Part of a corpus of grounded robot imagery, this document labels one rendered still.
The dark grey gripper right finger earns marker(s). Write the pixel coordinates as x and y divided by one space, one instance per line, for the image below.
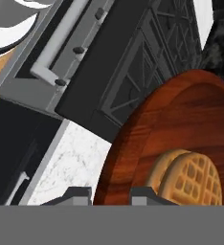
142 193

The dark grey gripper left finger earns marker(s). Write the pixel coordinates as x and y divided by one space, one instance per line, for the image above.
80 193

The golden round waffle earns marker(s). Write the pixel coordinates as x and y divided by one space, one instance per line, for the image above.
193 178

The brown wooden bowl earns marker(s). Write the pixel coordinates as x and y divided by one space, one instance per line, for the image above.
181 121

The black cupboard door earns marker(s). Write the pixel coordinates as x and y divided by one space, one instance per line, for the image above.
11 143

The grey oven door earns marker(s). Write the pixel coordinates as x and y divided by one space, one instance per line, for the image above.
24 91

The dark oven knob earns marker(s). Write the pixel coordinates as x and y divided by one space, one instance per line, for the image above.
78 50
60 82
100 13

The black hob with grates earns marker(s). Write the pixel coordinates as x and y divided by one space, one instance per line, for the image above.
98 63

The white and grey round object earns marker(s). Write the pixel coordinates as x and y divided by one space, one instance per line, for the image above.
8 30

